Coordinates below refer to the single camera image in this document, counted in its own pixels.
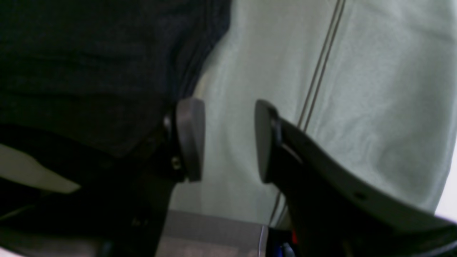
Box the black t-shirt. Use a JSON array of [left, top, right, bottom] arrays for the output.
[[0, 0, 231, 156]]

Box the red black clamp right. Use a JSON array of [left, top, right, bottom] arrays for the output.
[[265, 228, 300, 257]]

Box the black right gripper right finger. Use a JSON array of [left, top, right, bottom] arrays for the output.
[[255, 100, 456, 257]]

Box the light green table cloth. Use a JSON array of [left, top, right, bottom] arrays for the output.
[[0, 0, 457, 229]]

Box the beige side table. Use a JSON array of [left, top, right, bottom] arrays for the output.
[[0, 209, 268, 257]]

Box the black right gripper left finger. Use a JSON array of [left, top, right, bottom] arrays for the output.
[[1, 98, 205, 257]]

